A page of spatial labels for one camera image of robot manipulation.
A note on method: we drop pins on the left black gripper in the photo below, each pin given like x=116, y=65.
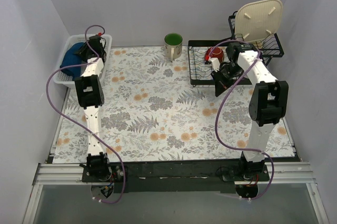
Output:
x=86, y=50

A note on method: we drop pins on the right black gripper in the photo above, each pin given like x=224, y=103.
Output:
x=225, y=77

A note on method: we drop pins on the blue t shirt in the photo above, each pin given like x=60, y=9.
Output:
x=73, y=56

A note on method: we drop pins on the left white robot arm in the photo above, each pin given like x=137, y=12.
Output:
x=91, y=98

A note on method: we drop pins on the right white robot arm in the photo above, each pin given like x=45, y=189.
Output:
x=267, y=105

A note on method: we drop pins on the red bowl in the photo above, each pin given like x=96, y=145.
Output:
x=214, y=53

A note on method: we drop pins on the white plastic basket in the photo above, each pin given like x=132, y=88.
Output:
x=61, y=78

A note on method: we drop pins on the green inside floral mug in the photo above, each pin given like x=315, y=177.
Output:
x=173, y=46

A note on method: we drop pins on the cream square plastic lid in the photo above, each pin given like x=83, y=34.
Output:
x=258, y=20

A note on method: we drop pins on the floral table mat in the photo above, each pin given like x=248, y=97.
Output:
x=152, y=112

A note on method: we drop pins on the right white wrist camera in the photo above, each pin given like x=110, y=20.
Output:
x=214, y=62

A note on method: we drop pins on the black wire dish rack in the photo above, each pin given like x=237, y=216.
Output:
x=200, y=69

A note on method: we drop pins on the aluminium frame rail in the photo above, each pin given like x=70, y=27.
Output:
x=284, y=172

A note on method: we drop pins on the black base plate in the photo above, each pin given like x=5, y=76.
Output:
x=170, y=176

